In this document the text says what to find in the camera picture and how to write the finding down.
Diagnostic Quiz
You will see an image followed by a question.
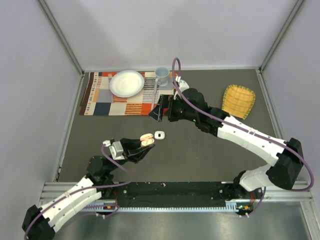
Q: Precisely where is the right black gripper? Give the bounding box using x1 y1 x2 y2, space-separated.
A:
149 94 198 123

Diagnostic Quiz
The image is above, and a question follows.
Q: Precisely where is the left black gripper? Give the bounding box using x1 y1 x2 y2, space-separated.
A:
106 137 155 173

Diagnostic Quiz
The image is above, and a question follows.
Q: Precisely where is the pink earbud case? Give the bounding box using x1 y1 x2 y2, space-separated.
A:
139 133 155 147

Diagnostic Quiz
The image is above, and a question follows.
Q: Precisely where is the white earbud case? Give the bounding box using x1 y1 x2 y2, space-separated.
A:
154 130 166 140

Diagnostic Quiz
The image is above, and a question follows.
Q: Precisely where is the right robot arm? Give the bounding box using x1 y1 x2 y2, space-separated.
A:
148 88 304 198

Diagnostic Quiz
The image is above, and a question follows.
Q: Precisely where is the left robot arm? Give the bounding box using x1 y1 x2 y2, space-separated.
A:
22 134 155 240

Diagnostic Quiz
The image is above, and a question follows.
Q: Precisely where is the light blue cup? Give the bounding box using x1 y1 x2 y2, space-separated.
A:
154 66 170 87

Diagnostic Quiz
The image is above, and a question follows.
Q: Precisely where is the white plate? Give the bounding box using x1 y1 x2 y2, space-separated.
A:
109 70 145 98

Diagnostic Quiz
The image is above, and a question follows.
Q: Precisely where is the patchwork placemat cloth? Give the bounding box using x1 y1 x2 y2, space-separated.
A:
79 70 175 116

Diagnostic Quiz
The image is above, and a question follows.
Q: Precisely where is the yellow woven basket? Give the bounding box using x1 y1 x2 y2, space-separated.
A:
222 84 256 120

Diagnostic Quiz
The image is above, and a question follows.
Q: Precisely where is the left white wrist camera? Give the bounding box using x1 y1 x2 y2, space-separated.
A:
102 139 125 161

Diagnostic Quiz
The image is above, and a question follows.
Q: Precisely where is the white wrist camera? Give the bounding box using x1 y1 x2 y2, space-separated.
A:
102 139 125 161
174 75 190 93

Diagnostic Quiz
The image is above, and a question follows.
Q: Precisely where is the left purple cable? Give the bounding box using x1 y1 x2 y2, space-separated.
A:
23 144 136 240

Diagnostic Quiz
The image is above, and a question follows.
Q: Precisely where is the purple cable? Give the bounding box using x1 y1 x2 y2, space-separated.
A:
171 57 315 218
23 144 136 240

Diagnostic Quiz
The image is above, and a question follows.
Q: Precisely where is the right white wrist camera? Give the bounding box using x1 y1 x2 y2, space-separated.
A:
174 75 190 93

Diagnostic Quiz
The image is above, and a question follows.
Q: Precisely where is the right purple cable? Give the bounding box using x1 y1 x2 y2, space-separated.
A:
171 57 315 218

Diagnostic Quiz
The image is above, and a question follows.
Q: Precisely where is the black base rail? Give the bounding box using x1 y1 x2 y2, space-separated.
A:
115 181 262 208

